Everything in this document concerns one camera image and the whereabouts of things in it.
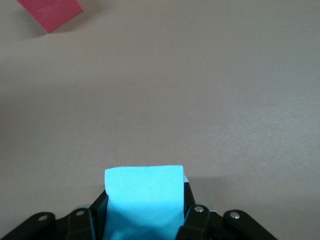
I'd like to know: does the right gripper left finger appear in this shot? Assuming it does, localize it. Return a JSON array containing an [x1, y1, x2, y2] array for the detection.
[[0, 189, 109, 240]]

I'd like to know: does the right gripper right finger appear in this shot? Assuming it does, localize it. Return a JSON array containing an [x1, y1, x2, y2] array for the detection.
[[176, 181, 277, 240]]

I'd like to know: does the blue foam cube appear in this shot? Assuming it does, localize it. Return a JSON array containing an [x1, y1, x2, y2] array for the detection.
[[103, 164, 189, 240]]

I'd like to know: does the red foam cube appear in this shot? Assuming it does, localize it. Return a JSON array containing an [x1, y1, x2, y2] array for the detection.
[[16, 0, 85, 34]]

